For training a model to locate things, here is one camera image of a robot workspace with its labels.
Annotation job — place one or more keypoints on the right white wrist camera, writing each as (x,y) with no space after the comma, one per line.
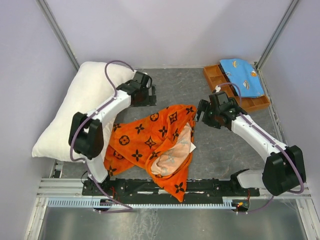
(217,88)

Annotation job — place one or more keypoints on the light blue cable duct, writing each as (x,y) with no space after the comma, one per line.
(69,202)

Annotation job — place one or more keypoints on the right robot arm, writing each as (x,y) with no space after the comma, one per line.
(284,169)

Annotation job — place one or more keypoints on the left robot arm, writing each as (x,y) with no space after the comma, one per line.
(86,138)

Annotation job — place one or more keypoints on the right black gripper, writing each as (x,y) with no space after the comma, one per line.
(203,106)

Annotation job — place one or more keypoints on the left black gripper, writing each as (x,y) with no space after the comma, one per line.
(149,100)

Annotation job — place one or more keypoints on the brown wooden divided tray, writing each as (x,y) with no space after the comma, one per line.
(215,75)

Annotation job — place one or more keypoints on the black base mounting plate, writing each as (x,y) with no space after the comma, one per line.
(197,191)

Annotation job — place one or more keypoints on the orange patterned pillowcase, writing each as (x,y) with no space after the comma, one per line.
(161,144)

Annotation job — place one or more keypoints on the blue patterned cloth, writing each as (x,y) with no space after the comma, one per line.
(241,73)

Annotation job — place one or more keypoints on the white pillow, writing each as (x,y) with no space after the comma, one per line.
(89,89)

